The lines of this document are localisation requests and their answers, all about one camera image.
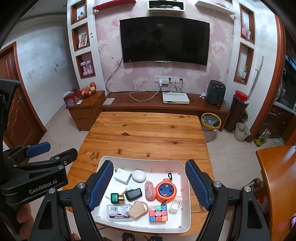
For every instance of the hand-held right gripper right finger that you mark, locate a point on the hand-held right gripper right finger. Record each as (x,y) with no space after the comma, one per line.
(196,183)

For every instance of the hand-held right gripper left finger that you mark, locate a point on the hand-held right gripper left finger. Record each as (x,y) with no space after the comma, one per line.
(101,183)

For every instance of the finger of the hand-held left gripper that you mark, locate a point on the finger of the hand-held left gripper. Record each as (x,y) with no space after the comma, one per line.
(38,149)
(67,156)

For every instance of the white bottle-shaped piece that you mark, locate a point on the white bottle-shaped piece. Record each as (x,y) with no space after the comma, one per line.
(120,188)

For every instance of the green bottle with gold cap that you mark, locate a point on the green bottle with gold cap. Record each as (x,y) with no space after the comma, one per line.
(115,198)

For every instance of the white power adapter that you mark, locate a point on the white power adapter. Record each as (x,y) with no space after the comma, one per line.
(122,176)

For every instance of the orange round reel with carabiner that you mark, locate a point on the orange round reel with carabiner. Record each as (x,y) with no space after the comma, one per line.
(171,192)

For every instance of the small clear sticker box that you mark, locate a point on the small clear sticker box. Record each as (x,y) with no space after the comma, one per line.
(175,203)

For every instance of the clear labelled plastic box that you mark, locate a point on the clear labelled plastic box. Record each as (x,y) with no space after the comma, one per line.
(118,212)

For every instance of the black power adapter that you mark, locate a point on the black power adapter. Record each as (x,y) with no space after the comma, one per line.
(133,194)

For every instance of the white round case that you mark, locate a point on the white round case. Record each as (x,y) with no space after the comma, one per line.
(138,176)

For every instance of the white plastic tray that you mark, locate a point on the white plastic tray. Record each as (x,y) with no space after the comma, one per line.
(157,166)

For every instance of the beige wedge sponge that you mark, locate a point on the beige wedge sponge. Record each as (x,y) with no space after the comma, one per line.
(136,208)

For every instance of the pink round compact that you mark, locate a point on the pink round compact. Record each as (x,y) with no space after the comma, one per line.
(149,190)

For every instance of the colourful puzzle cube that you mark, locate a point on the colourful puzzle cube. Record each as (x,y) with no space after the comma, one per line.
(157,213)

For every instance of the gold round compact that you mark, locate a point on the gold round compact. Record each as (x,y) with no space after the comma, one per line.
(145,208)

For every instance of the person's left hand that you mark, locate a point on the person's left hand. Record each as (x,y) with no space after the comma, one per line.
(23,215)

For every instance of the brown wooden door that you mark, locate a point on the brown wooden door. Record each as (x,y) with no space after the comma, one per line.
(20,111)

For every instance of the wooden side cabinet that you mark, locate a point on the wooden side cabinet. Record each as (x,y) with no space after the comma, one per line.
(84,115)

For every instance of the yellow-rimmed trash bin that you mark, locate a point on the yellow-rimmed trash bin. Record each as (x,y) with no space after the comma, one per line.
(209,136)

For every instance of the red tissue box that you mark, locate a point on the red tissue box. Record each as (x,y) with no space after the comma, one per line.
(70,99)

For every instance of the white bucket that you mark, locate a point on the white bucket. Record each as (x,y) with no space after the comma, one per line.
(239,135)

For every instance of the fruit ornament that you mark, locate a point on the fruit ornament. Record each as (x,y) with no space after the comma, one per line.
(87,90)

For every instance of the grey flat pad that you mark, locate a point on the grey flat pad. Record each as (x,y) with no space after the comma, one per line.
(109,101)

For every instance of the oil bottle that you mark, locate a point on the oil bottle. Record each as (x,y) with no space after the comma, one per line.
(261,140)

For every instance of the tall dark red-lidded cylinder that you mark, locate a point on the tall dark red-lidded cylinder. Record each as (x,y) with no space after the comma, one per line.
(235,113)

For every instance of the orange wooden side table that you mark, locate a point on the orange wooden side table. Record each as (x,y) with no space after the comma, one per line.
(279,176)

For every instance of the white set-top box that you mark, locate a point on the white set-top box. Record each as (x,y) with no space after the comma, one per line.
(175,98)

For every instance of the small white figure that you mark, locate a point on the small white figure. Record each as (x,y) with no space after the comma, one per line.
(203,95)

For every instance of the long wooden television cabinet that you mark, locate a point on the long wooden television cabinet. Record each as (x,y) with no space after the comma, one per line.
(143,105)

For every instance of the pink dumbbell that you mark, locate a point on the pink dumbbell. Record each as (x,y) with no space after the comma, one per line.
(83,68)
(89,67)

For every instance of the dark green air fryer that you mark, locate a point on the dark green air fryer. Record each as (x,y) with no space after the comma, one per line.
(215,92)

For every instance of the smartphone with lit screen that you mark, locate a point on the smartphone with lit screen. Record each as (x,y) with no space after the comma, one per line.
(293,222)

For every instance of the picture card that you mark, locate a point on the picture card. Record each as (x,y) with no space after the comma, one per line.
(83,40)

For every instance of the small plant bottle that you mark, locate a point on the small plant bottle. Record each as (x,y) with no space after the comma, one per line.
(244,73)

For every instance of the curved sword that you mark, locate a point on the curved sword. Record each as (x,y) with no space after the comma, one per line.
(258,71)

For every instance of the small figurine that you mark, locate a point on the small figurine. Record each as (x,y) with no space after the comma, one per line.
(81,15)

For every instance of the white mug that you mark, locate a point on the white mug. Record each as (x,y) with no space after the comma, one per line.
(248,34)

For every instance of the pink cup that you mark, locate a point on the pink cup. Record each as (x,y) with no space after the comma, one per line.
(244,30)

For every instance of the white wall switch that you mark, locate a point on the white wall switch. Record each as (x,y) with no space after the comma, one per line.
(30,72)

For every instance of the white wall socket strip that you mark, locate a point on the white wall socket strip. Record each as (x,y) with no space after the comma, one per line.
(173,78)

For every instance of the black wall television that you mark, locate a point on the black wall television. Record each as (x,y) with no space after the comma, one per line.
(164,39)

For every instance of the red wall shelf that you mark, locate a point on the red wall shelf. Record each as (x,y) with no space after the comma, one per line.
(113,4)

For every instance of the white box wall shelf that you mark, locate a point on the white box wall shelf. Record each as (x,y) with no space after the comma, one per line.
(166,8)

